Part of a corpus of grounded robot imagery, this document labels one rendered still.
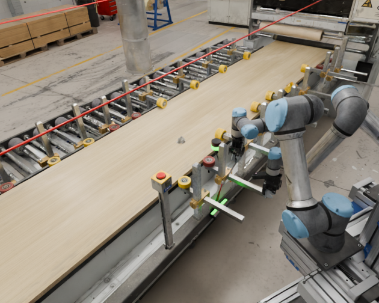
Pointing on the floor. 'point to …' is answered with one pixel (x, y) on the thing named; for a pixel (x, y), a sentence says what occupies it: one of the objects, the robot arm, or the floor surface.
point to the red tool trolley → (107, 9)
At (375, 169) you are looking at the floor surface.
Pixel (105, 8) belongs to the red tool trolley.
